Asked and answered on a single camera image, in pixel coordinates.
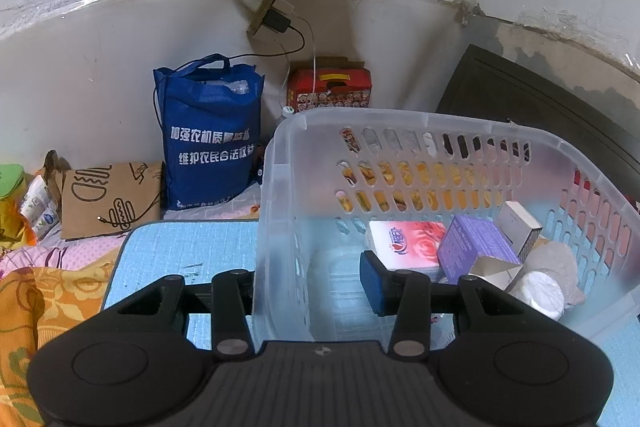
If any red printed carton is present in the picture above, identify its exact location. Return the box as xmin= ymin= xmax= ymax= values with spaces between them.
xmin=286 ymin=55 xmax=373 ymax=114

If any purple cardboard box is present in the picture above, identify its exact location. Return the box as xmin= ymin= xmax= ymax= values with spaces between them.
xmin=436 ymin=214 xmax=525 ymax=293

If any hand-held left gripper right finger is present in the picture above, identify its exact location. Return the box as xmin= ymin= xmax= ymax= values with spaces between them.
xmin=359 ymin=250 xmax=548 ymax=355

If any white round roll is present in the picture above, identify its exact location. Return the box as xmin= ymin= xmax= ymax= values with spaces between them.
xmin=507 ymin=269 xmax=566 ymax=322

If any pink white tissue pack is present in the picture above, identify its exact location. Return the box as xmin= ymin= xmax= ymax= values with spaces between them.
xmin=367 ymin=220 xmax=447 ymax=284

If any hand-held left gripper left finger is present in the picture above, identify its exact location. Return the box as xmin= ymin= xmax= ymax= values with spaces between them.
xmin=107 ymin=271 xmax=257 ymax=355

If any orange floral blanket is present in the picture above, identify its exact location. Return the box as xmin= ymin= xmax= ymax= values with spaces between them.
xmin=0 ymin=252 xmax=121 ymax=427

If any dark wooden headboard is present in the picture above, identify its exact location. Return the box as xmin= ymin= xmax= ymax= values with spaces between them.
xmin=436 ymin=44 xmax=640 ymax=202

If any clear plastic bottle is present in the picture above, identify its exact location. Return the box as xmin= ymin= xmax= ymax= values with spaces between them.
xmin=215 ymin=79 xmax=251 ymax=98

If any black charger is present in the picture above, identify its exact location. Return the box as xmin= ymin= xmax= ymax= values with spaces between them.
xmin=262 ymin=8 xmax=292 ymax=34

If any green yellow packet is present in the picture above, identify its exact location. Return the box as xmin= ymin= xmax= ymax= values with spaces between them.
xmin=0 ymin=164 xmax=28 ymax=228

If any clear plastic basket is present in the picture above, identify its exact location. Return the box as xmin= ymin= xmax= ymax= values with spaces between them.
xmin=251 ymin=108 xmax=640 ymax=343

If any blue tote bag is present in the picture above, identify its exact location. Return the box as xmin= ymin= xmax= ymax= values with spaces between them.
xmin=152 ymin=53 xmax=266 ymax=211

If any small white cardboard box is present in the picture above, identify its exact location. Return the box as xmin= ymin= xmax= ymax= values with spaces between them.
xmin=495 ymin=201 xmax=543 ymax=260

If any white cable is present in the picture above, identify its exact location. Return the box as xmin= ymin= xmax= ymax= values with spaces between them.
xmin=306 ymin=19 xmax=321 ymax=95

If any brown printed paper bag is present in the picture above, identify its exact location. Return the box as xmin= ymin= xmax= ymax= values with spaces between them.
xmin=44 ymin=150 xmax=166 ymax=240

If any black cable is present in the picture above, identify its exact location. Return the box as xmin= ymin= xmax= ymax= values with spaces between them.
xmin=220 ymin=24 xmax=307 ymax=62

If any white snack packet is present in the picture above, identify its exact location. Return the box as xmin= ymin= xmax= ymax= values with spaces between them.
xmin=20 ymin=174 xmax=61 ymax=240

